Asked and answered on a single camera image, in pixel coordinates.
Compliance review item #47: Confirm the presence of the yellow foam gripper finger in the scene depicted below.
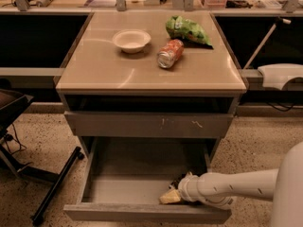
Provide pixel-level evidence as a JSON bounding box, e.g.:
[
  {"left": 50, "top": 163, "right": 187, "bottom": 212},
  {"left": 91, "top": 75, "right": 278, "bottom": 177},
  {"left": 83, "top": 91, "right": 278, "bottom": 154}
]
[{"left": 159, "top": 189, "right": 182, "bottom": 204}]

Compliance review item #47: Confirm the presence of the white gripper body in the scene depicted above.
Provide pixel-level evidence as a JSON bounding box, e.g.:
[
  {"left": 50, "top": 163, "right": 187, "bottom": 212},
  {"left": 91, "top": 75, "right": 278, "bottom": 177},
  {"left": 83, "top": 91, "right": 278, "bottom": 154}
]
[{"left": 178, "top": 172, "right": 202, "bottom": 202}]

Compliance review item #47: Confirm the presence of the dark rxbar chocolate bar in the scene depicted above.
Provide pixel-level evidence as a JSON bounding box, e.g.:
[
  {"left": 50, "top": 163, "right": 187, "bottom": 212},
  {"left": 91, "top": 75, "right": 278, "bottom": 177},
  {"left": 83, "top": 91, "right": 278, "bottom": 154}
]
[{"left": 169, "top": 174, "right": 186, "bottom": 189}]

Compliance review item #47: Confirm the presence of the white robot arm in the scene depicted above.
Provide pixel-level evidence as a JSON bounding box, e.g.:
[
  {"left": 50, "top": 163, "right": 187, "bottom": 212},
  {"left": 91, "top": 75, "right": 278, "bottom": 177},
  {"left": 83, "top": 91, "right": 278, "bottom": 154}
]
[{"left": 159, "top": 142, "right": 303, "bottom": 227}]

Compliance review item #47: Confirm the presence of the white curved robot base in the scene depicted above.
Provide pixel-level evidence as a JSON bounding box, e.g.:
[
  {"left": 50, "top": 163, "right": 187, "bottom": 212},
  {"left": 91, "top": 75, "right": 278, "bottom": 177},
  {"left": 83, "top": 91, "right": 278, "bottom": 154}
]
[{"left": 258, "top": 63, "right": 303, "bottom": 90}]

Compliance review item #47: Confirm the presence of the open grey lower drawer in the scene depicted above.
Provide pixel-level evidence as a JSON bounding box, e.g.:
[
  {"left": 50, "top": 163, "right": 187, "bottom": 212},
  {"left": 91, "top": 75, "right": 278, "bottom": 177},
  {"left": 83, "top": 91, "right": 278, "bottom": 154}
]
[{"left": 64, "top": 137, "right": 231, "bottom": 224}]

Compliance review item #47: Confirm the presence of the grey drawer cabinet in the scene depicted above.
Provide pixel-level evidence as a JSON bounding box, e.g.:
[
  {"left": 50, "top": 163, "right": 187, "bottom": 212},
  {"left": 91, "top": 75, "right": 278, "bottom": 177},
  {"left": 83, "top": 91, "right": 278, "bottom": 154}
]
[{"left": 56, "top": 10, "right": 246, "bottom": 155}]

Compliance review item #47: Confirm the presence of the grey upper drawer front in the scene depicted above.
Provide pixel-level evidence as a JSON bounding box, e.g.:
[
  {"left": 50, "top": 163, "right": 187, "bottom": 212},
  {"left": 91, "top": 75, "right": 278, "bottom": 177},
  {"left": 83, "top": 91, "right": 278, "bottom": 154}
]
[{"left": 64, "top": 111, "right": 233, "bottom": 138}]

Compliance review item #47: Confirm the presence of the orange soda can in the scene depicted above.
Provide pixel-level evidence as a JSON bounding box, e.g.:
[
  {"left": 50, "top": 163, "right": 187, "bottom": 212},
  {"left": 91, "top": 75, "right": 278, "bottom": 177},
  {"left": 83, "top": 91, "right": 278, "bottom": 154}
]
[{"left": 157, "top": 39, "right": 184, "bottom": 69}]

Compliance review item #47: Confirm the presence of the white bowl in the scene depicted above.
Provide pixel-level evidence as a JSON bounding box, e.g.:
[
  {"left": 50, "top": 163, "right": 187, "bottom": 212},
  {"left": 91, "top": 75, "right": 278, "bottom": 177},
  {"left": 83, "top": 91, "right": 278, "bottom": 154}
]
[{"left": 113, "top": 29, "right": 152, "bottom": 54}]

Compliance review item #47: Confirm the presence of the green chip bag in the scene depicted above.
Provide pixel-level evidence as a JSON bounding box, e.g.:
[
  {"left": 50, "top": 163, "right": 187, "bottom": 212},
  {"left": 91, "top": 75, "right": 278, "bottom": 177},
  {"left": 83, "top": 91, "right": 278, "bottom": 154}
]
[{"left": 166, "top": 15, "right": 211, "bottom": 46}]

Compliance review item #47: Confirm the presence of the black rolling stand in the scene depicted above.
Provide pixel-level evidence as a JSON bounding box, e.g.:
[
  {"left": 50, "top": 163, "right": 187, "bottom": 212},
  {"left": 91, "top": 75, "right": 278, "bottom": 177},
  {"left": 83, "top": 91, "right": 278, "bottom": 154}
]
[{"left": 0, "top": 88, "right": 83, "bottom": 227}]

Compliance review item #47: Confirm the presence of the white stick with black grip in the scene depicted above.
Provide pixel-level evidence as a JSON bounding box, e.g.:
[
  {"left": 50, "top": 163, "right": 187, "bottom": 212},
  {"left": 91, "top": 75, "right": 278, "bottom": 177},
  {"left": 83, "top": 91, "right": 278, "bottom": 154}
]
[{"left": 242, "top": 17, "right": 292, "bottom": 69}]

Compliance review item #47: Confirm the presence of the black floor cable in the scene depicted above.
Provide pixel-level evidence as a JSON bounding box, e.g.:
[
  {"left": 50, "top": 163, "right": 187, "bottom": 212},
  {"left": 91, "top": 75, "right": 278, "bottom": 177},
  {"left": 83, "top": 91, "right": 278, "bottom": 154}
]
[{"left": 3, "top": 123, "right": 27, "bottom": 156}]

